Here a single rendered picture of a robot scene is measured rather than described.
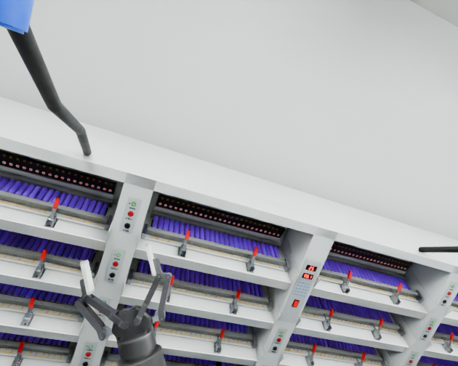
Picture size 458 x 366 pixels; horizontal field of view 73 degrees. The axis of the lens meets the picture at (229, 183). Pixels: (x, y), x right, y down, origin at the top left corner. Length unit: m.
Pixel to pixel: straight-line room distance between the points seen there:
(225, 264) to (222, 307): 0.19
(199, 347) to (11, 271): 0.73
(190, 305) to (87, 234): 0.45
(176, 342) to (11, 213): 0.75
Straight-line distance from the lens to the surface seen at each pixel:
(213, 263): 1.16
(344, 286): 1.43
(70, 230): 1.13
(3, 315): 1.38
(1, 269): 1.26
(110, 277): 1.16
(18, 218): 1.16
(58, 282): 1.22
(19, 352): 1.45
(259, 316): 1.35
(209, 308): 1.27
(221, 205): 1.06
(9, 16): 0.39
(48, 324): 1.35
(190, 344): 1.39
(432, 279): 1.75
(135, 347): 0.72
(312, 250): 1.25
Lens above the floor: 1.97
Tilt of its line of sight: 12 degrees down
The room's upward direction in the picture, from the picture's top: 20 degrees clockwise
